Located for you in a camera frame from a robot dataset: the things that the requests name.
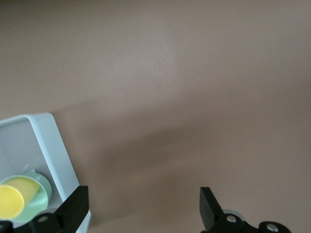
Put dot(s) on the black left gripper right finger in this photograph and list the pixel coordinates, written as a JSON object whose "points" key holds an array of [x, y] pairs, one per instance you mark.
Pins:
{"points": [[211, 211]]}

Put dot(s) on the yellow cup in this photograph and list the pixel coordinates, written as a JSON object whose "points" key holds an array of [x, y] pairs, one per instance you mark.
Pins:
{"points": [[9, 201]]}

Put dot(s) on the clear plastic bin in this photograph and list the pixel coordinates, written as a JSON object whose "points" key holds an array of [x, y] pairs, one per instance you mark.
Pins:
{"points": [[51, 150]]}

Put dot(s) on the green bowl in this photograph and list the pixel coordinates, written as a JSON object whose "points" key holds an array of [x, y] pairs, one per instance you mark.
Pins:
{"points": [[39, 204]]}

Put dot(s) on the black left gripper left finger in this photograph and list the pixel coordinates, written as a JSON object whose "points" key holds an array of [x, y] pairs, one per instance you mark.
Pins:
{"points": [[70, 211]]}

